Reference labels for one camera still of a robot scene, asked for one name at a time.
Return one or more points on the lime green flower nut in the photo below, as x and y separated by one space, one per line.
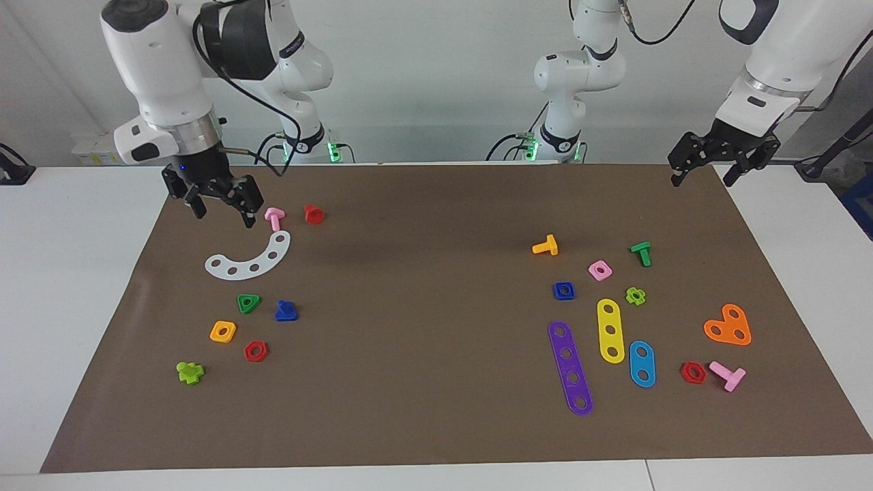
629 295

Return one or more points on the blue plastic bolt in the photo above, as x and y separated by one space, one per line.
286 312

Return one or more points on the orange square plastic nut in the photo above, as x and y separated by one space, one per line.
215 334

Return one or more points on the red plastic bolt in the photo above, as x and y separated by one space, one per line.
314 215

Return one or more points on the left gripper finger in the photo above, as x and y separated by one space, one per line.
677 176
733 174

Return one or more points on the orange heart-shaped plate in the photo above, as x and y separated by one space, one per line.
728 327

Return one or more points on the white curved perforated plate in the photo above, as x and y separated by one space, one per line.
243 270

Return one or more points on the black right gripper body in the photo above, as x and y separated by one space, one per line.
204 181

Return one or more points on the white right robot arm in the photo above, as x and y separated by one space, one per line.
164 61

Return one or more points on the red hexagonal plastic nut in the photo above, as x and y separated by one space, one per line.
685 374
249 354

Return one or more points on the brown table mat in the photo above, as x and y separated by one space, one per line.
409 375

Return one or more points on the black clamp device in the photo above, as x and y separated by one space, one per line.
13 174

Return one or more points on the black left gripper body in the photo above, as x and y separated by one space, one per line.
723 144

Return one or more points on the yellow three-hole plate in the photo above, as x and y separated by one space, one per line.
609 320

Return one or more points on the orange plastic bolt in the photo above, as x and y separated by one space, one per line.
550 247

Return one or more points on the purple four-hole plate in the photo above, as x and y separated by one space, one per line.
569 365

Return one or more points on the blue crate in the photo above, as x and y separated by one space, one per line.
861 204

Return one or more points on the green triangular plastic nut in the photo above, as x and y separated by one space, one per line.
254 299

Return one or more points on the pink square plastic nut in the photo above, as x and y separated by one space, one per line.
592 268

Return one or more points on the dark green plastic bolt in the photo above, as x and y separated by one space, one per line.
642 251

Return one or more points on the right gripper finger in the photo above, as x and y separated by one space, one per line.
199 206
249 215

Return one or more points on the blue square plastic nut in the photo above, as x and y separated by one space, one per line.
558 295

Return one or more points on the blue two-hole plate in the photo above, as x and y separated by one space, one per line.
642 364

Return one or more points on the lime green plastic bolt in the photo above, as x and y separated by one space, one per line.
189 374

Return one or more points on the pink plastic bolt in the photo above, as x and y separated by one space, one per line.
733 378
275 218

